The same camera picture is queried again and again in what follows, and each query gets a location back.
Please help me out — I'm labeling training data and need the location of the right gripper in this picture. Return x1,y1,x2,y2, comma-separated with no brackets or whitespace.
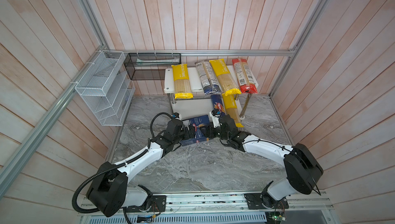
199,123,231,143

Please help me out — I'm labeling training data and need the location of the blue Barilla pasta box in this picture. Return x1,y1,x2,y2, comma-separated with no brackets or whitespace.
180,115,210,146

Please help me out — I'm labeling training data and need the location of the blue spaghetti bag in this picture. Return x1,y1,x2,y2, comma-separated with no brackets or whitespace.
210,94,226,117

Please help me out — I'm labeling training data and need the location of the yellow pasta package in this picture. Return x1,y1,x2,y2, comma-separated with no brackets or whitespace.
222,94,244,127
172,64,193,100
209,59,241,95

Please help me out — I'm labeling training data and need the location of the brown blue spaghetti package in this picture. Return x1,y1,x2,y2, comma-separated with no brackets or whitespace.
195,60,222,95

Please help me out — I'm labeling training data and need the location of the red spaghetti package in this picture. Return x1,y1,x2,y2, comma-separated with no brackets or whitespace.
232,58,258,94

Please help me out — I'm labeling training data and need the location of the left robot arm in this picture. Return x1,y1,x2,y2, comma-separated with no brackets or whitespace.
72,113,186,217

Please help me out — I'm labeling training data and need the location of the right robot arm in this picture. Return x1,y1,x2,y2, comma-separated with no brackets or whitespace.
206,114,324,209

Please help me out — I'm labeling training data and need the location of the white two-tier shelf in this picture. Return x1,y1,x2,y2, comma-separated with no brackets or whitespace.
163,65,260,126

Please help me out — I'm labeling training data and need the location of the black mesh basket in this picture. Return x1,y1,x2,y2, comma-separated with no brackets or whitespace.
124,52,182,81

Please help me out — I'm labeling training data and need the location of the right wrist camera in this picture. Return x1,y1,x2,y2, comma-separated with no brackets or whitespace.
209,109,221,128

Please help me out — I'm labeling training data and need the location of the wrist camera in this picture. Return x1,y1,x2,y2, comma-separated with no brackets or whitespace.
171,113,181,120
209,109,221,128

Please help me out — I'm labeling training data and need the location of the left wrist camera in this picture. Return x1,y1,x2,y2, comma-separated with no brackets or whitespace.
171,113,181,120

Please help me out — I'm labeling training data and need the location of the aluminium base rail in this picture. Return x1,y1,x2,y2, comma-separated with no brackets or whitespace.
76,192,340,224

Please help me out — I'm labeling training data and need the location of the white wire mesh rack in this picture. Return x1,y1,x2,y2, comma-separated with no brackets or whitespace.
75,51,135,126

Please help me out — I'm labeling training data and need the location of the aluminium frame horizontal bar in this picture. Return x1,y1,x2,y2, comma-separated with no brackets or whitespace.
121,49,296,57

